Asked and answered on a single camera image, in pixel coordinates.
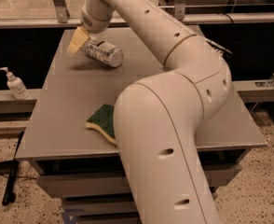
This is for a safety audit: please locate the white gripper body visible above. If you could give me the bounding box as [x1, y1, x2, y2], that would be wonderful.
[80, 3, 114, 34]

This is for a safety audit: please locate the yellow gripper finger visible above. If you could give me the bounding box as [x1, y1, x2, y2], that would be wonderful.
[67, 26, 89, 55]

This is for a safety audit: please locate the clear plastic water bottle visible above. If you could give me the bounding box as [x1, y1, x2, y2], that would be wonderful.
[82, 36, 124, 67]

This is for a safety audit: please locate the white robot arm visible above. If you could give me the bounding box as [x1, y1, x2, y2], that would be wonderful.
[68, 0, 231, 224]

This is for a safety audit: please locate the white pump dispenser bottle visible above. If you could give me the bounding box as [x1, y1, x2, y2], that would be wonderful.
[0, 67, 30, 100]

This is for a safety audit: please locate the green yellow sponge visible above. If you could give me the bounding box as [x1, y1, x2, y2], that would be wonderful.
[86, 105, 116, 146]

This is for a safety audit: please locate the blue vinegar chips bag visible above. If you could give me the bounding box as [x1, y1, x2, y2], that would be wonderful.
[205, 38, 232, 56]

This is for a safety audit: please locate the grey drawer cabinet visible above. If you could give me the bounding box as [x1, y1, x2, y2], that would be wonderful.
[17, 28, 266, 224]

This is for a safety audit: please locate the black stand leg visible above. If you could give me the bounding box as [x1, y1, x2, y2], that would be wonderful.
[1, 132, 25, 207]

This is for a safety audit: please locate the metal window rail frame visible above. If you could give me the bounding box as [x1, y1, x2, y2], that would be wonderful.
[0, 0, 274, 28]

